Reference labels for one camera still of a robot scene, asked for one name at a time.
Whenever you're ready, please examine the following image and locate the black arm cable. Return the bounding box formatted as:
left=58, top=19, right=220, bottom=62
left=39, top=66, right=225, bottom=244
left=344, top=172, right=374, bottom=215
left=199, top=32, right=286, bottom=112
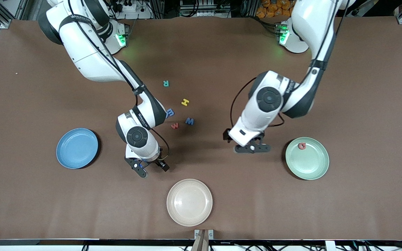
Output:
left=230, top=0, right=343, bottom=130
left=67, top=0, right=170, bottom=161

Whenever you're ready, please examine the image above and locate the pale green round plate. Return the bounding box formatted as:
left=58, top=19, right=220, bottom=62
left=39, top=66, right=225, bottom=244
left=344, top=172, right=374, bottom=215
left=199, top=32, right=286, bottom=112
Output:
left=285, top=137, right=330, bottom=181

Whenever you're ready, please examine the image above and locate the pile of orange objects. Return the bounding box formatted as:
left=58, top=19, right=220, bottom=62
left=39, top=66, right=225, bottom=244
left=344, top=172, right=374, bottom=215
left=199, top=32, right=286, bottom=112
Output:
left=256, top=0, right=296, bottom=18

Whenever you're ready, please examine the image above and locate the brown camera pole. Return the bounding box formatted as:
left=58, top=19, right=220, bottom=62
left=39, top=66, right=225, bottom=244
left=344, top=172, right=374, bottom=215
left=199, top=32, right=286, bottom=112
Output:
left=191, top=230, right=209, bottom=251

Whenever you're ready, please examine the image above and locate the metal mounting bracket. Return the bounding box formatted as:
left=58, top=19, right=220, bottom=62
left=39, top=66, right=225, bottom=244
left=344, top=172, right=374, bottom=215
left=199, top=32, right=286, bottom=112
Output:
left=194, top=229, right=214, bottom=241

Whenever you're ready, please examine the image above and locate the beige round plate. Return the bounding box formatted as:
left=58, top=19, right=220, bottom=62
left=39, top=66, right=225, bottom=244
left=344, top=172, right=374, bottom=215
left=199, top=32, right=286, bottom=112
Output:
left=166, top=179, right=213, bottom=227

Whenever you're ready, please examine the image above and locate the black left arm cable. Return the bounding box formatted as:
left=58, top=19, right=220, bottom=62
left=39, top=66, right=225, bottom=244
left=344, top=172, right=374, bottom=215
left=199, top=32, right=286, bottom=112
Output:
left=230, top=0, right=343, bottom=130

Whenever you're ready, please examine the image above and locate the white power strip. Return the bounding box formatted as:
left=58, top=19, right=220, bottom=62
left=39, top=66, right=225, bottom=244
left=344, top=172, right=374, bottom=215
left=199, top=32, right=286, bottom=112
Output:
left=112, top=0, right=152, bottom=20

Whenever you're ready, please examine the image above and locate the white equipment rack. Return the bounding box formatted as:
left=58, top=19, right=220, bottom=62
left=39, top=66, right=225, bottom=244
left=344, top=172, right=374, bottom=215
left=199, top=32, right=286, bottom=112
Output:
left=180, top=0, right=231, bottom=17

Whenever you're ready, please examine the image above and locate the brown table mat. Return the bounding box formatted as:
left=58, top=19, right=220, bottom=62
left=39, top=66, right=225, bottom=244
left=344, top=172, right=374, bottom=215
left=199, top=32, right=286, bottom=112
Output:
left=0, top=17, right=402, bottom=241

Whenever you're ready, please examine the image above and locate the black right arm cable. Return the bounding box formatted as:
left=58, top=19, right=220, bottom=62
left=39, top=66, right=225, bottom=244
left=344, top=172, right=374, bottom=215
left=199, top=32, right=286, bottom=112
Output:
left=67, top=0, right=170, bottom=161

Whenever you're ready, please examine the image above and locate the blue round plate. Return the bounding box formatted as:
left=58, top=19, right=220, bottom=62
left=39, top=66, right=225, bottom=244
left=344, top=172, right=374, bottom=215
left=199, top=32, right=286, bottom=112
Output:
left=56, top=128, right=99, bottom=169

